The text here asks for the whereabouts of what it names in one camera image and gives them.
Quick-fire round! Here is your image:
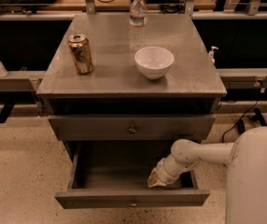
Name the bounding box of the small pump bottle right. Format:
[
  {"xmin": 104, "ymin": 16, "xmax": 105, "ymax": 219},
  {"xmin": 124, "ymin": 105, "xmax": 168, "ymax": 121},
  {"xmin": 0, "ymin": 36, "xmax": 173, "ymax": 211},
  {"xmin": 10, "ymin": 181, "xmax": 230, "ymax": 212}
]
[{"xmin": 208, "ymin": 46, "xmax": 219, "ymax": 63}]

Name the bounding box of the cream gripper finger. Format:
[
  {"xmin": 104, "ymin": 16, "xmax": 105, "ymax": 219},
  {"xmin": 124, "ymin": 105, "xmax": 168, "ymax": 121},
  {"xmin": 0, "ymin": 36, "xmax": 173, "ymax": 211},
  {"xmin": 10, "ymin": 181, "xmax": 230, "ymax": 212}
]
[{"xmin": 148, "ymin": 168, "xmax": 167, "ymax": 188}]

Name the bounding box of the grey top drawer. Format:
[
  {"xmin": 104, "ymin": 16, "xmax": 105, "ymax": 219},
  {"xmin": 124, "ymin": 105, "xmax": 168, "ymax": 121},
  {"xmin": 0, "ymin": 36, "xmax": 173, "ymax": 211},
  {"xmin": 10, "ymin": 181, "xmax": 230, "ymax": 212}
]
[{"xmin": 49, "ymin": 114, "xmax": 216, "ymax": 141}]

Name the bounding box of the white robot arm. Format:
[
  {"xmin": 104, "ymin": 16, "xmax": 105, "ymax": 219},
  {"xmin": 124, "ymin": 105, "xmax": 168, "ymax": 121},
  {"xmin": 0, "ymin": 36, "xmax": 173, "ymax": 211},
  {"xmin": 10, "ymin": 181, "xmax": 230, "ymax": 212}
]
[{"xmin": 148, "ymin": 126, "xmax": 267, "ymax": 224}]

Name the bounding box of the black stand leg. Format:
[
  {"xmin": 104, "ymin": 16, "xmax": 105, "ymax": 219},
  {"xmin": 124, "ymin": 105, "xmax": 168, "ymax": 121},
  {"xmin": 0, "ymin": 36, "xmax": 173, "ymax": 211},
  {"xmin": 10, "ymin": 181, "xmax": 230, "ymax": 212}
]
[{"xmin": 252, "ymin": 108, "xmax": 267, "ymax": 126}]

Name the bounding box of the white bowl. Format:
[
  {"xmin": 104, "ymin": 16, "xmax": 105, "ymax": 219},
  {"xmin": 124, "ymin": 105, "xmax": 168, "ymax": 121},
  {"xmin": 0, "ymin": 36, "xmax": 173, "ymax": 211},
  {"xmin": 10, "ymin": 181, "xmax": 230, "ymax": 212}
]
[{"xmin": 134, "ymin": 47, "xmax": 175, "ymax": 79}]

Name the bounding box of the black floor cable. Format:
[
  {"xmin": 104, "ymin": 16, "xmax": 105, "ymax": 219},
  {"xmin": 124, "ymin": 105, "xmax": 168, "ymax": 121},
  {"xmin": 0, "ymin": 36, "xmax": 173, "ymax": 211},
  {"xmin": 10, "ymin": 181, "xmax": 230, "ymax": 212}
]
[{"xmin": 221, "ymin": 100, "xmax": 261, "ymax": 144}]

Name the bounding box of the orange soda can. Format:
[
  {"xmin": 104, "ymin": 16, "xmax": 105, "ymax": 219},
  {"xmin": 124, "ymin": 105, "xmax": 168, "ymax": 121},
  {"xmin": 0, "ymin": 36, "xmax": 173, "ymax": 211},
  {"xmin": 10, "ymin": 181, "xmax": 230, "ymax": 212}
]
[{"xmin": 68, "ymin": 34, "xmax": 92, "ymax": 75}]

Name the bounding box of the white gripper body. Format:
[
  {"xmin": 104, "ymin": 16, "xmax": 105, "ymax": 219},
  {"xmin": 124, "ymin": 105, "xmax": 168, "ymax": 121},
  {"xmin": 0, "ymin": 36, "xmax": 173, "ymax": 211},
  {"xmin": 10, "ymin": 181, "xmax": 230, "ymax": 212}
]
[{"xmin": 156, "ymin": 155, "xmax": 196, "ymax": 185}]

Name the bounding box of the grey drawer cabinet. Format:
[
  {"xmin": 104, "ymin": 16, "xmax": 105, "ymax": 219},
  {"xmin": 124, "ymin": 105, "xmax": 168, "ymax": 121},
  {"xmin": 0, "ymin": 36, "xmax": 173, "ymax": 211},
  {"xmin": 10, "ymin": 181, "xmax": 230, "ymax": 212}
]
[{"xmin": 35, "ymin": 13, "xmax": 228, "ymax": 161}]

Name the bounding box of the clear plastic water bottle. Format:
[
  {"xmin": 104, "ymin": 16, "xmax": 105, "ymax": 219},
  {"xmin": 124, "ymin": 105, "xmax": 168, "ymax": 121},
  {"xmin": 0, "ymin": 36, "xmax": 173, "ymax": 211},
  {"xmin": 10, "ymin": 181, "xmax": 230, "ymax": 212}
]
[{"xmin": 129, "ymin": 0, "xmax": 148, "ymax": 50}]

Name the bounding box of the grey drawer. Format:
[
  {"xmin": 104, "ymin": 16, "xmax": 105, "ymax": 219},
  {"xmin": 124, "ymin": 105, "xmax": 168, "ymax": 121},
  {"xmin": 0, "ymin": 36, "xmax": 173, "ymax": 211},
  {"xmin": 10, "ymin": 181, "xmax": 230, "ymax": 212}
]
[
  {"xmin": 55, "ymin": 141, "xmax": 209, "ymax": 209},
  {"xmin": 49, "ymin": 114, "xmax": 216, "ymax": 141}
]

